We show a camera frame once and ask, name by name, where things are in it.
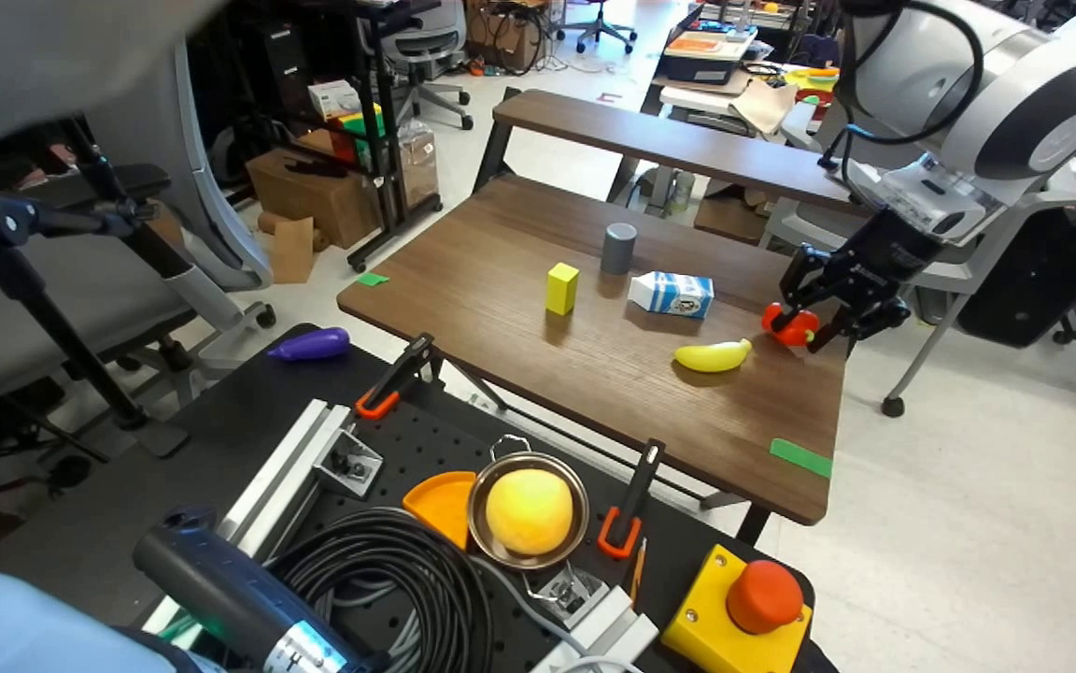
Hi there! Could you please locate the yellow rectangular block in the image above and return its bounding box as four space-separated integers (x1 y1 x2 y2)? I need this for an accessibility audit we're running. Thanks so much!
545 263 580 316

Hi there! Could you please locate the black perforated board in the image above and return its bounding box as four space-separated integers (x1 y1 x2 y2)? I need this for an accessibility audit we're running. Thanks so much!
0 324 813 673

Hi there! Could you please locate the purple eggplant toy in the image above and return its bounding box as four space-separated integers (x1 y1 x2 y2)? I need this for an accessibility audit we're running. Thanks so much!
274 327 349 362

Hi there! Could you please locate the blue grey camera body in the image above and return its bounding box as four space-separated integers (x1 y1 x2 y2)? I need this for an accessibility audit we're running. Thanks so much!
135 513 363 673

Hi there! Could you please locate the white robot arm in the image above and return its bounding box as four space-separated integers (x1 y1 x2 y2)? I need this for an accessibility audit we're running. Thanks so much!
760 0 1076 351

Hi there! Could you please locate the aluminium extrusion rail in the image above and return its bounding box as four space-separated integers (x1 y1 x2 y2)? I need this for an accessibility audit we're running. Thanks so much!
178 398 384 575

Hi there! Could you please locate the cardboard box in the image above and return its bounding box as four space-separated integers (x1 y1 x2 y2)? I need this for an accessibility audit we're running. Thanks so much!
245 144 379 246

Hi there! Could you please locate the yellow emergency stop box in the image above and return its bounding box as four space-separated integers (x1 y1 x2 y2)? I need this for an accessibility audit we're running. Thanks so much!
662 545 810 673

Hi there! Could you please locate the orange wedge plate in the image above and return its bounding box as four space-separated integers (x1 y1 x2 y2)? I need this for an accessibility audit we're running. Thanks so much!
404 471 475 548

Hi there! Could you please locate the wooden bench shelf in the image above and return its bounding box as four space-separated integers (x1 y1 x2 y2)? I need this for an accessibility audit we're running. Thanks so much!
475 91 850 204

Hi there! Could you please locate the white milk carton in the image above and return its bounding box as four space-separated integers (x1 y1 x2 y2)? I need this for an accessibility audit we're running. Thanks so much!
626 269 713 322

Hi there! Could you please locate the orange black clamp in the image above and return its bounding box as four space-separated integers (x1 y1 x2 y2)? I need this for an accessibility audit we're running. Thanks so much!
599 442 663 559
356 334 435 418

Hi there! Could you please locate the orange bell pepper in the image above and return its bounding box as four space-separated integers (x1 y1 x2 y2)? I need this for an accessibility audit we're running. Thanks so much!
760 304 819 346

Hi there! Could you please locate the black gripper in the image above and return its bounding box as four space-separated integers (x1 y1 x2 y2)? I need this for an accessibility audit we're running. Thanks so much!
770 209 939 351

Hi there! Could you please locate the coiled black cable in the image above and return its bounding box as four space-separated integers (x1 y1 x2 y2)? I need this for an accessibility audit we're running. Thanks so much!
269 502 495 673

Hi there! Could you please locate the yellow banana toy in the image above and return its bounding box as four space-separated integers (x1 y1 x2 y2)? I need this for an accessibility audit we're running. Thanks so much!
673 340 750 372

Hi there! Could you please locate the yellow ball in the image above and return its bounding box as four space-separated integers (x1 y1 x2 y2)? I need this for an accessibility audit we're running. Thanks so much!
486 468 574 552

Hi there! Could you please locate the green tape marker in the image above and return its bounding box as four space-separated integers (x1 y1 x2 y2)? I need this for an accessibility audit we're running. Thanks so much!
356 274 389 289
770 437 831 479

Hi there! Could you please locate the grey cylinder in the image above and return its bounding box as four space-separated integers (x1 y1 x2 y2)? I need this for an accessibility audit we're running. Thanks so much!
600 221 637 274

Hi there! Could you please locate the black tripod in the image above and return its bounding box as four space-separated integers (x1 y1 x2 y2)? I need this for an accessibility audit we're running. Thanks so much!
0 115 281 434

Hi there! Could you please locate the small metal pot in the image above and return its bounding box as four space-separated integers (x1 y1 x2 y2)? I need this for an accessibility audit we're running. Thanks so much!
465 434 589 572

